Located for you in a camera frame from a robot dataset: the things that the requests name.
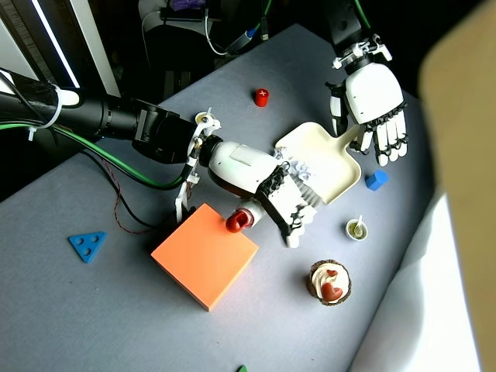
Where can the white stand with light strip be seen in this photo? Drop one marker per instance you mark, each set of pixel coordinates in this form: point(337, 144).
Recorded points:
point(97, 46)

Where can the white sheet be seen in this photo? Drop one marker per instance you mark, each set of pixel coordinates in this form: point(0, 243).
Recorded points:
point(426, 310)

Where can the grey adapter with blue plug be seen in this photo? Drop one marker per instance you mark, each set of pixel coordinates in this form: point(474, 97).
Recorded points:
point(240, 40)

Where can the blue hexagonal block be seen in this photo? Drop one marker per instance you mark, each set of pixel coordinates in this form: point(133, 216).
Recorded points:
point(376, 181)

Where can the orange square box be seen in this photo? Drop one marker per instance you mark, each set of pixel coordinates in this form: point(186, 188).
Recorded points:
point(201, 255)

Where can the black robot body housing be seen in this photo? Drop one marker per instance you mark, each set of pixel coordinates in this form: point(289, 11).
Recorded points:
point(174, 46)

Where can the tan blurry board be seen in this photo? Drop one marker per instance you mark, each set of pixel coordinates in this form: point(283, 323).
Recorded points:
point(465, 155)

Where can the small bowl with yellow filling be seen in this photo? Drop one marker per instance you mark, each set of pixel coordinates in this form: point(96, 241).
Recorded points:
point(200, 118)

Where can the toy cupcake with red hearts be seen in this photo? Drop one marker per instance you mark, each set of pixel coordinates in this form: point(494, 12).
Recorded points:
point(329, 283)

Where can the small bowl with green soup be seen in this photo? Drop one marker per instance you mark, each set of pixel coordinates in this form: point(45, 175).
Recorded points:
point(355, 229)

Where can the blue triangle block with holes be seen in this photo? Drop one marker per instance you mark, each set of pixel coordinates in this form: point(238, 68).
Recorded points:
point(87, 245)

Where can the white paper ball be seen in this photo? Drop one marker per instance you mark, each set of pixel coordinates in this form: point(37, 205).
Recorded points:
point(297, 168)
point(308, 174)
point(280, 154)

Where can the grey table cloth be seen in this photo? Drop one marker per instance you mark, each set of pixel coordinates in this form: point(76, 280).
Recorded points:
point(116, 290)

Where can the red cylinder with white cross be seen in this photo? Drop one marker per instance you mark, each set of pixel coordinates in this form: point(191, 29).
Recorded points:
point(261, 97)

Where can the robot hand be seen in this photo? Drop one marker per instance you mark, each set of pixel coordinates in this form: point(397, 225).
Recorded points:
point(372, 93)
point(240, 162)

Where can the cream plastic dustpan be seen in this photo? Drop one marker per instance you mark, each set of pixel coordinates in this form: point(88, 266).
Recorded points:
point(329, 162)

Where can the green block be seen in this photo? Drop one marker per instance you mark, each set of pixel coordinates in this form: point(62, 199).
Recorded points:
point(242, 369)

